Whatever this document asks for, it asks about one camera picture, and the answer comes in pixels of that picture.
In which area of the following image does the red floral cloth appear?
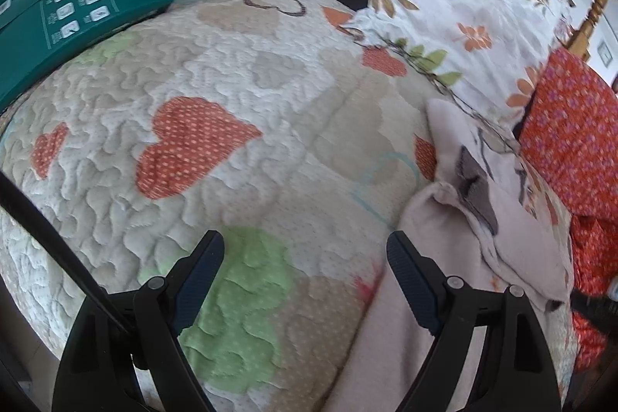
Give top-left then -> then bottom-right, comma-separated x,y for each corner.
518,48 -> 618,374

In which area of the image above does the green packaged bag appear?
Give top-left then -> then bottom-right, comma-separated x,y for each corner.
0,0 -> 175,110

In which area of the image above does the floral print pillow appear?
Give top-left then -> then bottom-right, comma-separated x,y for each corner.
342,0 -> 575,129

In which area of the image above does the black strap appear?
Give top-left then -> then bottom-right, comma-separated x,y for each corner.
0,173 -> 133,338

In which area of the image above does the heart-print quilted bedspread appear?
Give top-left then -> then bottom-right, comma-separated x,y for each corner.
0,0 -> 580,412

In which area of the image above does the pale pink small garment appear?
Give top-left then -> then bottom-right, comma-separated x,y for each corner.
324,97 -> 575,412

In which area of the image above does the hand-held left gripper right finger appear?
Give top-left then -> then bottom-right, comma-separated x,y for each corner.
386,231 -> 564,412

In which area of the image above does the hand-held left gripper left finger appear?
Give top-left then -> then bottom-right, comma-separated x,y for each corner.
52,230 -> 226,412

